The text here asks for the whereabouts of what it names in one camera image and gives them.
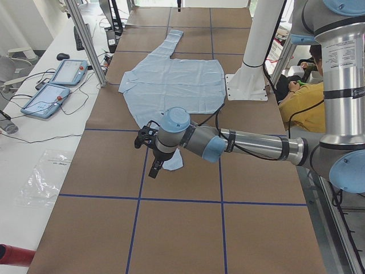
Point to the light blue button shirt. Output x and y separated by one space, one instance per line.
169 90

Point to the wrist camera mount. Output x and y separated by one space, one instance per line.
147 135

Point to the clear plastic bag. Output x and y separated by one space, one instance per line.
46 179

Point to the black power adapter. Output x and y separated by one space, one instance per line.
112 40

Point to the black computer mouse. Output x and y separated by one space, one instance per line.
62 56

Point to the black keyboard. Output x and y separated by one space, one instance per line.
78 41

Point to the aluminium frame post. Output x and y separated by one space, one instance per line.
85 36

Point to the blue teach pendant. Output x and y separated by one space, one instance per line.
46 101
70 72

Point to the lower blue teach pendant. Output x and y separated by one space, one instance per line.
46 101

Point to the red cylinder object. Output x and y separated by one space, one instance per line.
16 256

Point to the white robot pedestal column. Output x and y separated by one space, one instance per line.
248 83

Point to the plastic water bottle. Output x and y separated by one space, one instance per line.
8 126

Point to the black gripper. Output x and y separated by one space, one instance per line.
163 156

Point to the person in yellow shirt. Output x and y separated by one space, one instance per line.
303 107

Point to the upper blue teach pendant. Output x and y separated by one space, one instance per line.
70 72

